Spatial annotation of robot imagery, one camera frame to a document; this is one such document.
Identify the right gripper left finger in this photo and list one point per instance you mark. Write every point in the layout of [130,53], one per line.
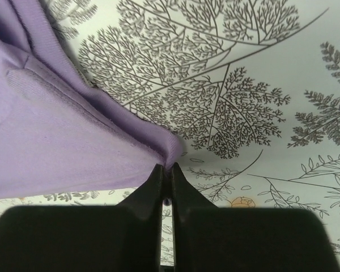
[122,237]

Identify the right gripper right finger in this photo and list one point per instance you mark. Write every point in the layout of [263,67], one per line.
[211,238]

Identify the purple t shirt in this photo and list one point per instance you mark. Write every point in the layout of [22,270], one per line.
[57,134]

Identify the floral patterned table mat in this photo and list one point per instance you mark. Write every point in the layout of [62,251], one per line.
[250,88]

